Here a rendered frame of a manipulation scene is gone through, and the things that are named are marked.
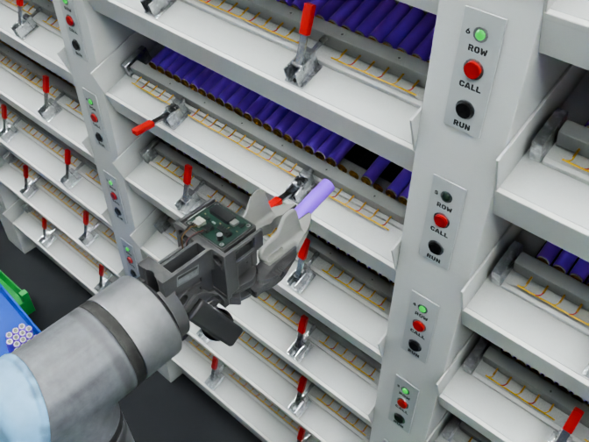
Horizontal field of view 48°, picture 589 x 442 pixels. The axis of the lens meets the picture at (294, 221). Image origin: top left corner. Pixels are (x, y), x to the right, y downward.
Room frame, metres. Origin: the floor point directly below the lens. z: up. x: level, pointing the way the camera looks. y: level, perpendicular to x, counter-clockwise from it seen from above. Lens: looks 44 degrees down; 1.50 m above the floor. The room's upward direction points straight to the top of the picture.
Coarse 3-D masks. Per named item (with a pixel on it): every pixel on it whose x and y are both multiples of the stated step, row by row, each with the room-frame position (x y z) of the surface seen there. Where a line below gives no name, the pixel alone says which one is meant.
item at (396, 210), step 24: (144, 72) 0.96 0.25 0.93; (192, 96) 0.89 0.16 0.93; (216, 120) 0.84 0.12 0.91; (240, 120) 0.82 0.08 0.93; (240, 144) 0.79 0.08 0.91; (264, 144) 0.78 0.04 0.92; (288, 144) 0.76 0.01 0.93; (312, 168) 0.71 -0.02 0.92; (336, 168) 0.70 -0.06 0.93; (360, 192) 0.66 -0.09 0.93
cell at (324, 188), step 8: (320, 184) 0.58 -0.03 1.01; (328, 184) 0.58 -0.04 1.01; (312, 192) 0.57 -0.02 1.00; (320, 192) 0.57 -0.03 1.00; (328, 192) 0.58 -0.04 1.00; (304, 200) 0.56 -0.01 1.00; (312, 200) 0.56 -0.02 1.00; (320, 200) 0.57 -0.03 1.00; (296, 208) 0.55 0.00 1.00; (304, 208) 0.55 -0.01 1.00; (312, 208) 0.56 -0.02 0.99
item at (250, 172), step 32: (128, 64) 0.98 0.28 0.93; (128, 96) 0.94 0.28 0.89; (160, 96) 0.93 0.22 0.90; (160, 128) 0.86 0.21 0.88; (192, 128) 0.85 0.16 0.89; (224, 160) 0.78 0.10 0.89; (256, 160) 0.77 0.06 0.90; (384, 192) 0.67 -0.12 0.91; (320, 224) 0.64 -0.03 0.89; (352, 224) 0.63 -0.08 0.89; (352, 256) 0.62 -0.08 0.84; (384, 256) 0.58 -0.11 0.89
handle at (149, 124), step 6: (168, 108) 0.86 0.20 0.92; (162, 114) 0.86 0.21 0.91; (168, 114) 0.86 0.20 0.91; (150, 120) 0.84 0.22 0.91; (156, 120) 0.84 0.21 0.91; (162, 120) 0.85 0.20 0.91; (138, 126) 0.82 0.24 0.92; (144, 126) 0.83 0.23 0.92; (150, 126) 0.83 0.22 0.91; (132, 132) 0.82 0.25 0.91; (138, 132) 0.81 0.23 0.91
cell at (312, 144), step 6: (318, 132) 0.77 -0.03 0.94; (324, 132) 0.77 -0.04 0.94; (330, 132) 0.78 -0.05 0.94; (312, 138) 0.77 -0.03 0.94; (318, 138) 0.76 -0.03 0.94; (324, 138) 0.77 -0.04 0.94; (306, 144) 0.76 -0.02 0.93; (312, 144) 0.76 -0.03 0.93; (318, 144) 0.76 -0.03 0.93; (312, 150) 0.75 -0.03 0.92
